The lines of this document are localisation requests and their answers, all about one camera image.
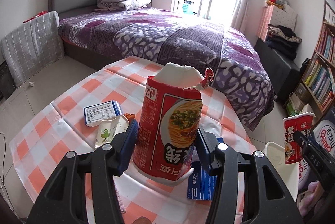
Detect blue toothpaste box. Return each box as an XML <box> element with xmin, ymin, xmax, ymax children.
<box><xmin>187</xmin><ymin>137</ymin><xmax>220</xmax><ymax>201</ymax></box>

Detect small blue white carton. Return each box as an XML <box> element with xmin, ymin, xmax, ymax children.
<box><xmin>84</xmin><ymin>100</ymin><xmax>122</xmax><ymax>127</ymax></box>

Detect red instant noodle cup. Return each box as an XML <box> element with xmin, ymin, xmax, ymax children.
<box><xmin>133</xmin><ymin>63</ymin><xmax>214</xmax><ymax>186</ymax></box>

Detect orange peel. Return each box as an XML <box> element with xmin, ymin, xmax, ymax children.
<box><xmin>124</xmin><ymin>113</ymin><xmax>136</xmax><ymax>122</ymax></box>

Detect white plastic trash bin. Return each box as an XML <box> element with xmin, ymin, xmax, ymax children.
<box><xmin>263</xmin><ymin>141</ymin><xmax>299</xmax><ymax>201</ymax></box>

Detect blue white carton box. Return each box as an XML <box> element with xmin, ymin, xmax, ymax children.
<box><xmin>298</xmin><ymin>106</ymin><xmax>334</xmax><ymax>194</ymax></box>

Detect wooden bookshelf with books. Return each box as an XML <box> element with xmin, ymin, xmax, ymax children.
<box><xmin>285</xmin><ymin>1</ymin><xmax>334</xmax><ymax>120</ymax></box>

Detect white green printed wrapper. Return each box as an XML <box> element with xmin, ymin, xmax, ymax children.
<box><xmin>95</xmin><ymin>115</ymin><xmax>129</xmax><ymax>149</ymax></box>

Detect orange checkered tablecloth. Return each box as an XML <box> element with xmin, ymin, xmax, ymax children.
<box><xmin>8</xmin><ymin>55</ymin><xmax>257</xmax><ymax>224</ymax></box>

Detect dark storage bench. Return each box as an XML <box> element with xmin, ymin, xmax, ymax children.
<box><xmin>254</xmin><ymin>38</ymin><xmax>301</xmax><ymax>106</ymax></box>

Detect pile of dark clothes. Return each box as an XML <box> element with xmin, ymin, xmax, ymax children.
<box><xmin>265</xmin><ymin>25</ymin><xmax>302</xmax><ymax>61</ymax></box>

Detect pink checkered storage box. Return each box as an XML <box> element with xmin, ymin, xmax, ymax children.
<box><xmin>257</xmin><ymin>4</ymin><xmax>298</xmax><ymax>41</ymax></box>

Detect bed with purple blanket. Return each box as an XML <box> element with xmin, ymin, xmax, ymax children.
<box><xmin>58</xmin><ymin>8</ymin><xmax>274</xmax><ymax>130</ymax></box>

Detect blue basket on balcony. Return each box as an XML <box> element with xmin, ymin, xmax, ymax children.
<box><xmin>182</xmin><ymin>0</ymin><xmax>194</xmax><ymax>14</ymax></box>

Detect black cable on floor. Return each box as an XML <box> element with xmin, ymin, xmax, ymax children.
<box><xmin>0</xmin><ymin>132</ymin><xmax>17</xmax><ymax>214</ymax></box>

